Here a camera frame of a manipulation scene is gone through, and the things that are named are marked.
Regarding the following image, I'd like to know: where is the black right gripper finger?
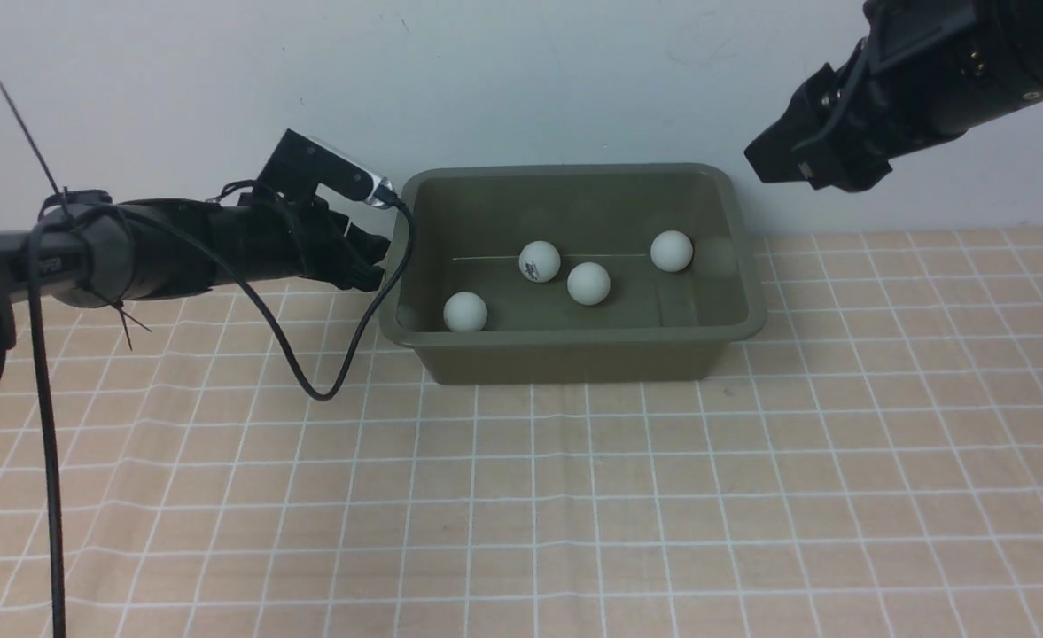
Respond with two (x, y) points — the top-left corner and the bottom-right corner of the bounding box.
(744, 89), (841, 185)

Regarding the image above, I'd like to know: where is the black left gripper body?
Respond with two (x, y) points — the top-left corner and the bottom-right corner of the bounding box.
(220, 198), (354, 288)

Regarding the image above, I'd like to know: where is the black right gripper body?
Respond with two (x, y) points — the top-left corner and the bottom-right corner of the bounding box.
(805, 1), (990, 192)

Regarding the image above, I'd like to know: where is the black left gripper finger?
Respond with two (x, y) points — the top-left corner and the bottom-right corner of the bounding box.
(335, 257), (385, 293)
(344, 222), (391, 267)

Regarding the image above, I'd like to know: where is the olive green plastic bin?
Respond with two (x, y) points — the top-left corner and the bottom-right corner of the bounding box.
(379, 163), (767, 385)

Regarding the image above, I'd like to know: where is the plain white ping-pong ball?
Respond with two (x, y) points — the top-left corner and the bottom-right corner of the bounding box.
(566, 262), (611, 306)

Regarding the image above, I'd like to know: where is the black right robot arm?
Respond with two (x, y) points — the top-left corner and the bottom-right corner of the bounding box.
(744, 1), (1043, 193)

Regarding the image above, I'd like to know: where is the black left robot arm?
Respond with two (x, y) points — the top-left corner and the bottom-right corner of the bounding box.
(0, 191), (390, 378)

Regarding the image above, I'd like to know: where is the peach checkered tablecloth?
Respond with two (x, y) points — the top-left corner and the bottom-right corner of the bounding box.
(44, 229), (1043, 637)

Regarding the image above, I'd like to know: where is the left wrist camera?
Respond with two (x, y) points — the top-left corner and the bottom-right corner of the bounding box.
(254, 128), (399, 210)

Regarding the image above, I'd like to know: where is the black left camera cable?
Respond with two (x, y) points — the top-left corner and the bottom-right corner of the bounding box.
(27, 197), (417, 638)

